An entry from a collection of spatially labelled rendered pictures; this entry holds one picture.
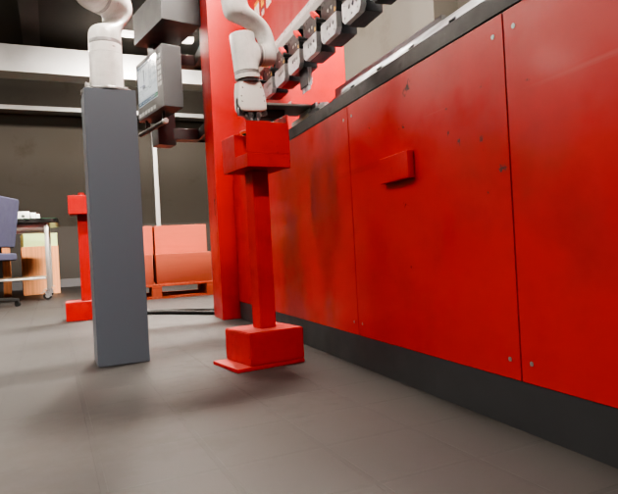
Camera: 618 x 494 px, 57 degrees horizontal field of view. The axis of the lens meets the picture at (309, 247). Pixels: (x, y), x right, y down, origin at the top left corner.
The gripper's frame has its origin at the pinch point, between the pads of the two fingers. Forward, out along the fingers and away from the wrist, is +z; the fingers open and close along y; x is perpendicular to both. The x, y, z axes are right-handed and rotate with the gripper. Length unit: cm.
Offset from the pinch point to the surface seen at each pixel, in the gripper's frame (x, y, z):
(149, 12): -166, -28, -104
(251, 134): 4.8, 3.8, 3.2
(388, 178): 52, -11, 25
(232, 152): -6.1, 6.1, 7.0
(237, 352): -6, 15, 74
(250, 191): -4.4, 2.3, 20.9
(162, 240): -368, -79, 33
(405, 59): 61, -14, -4
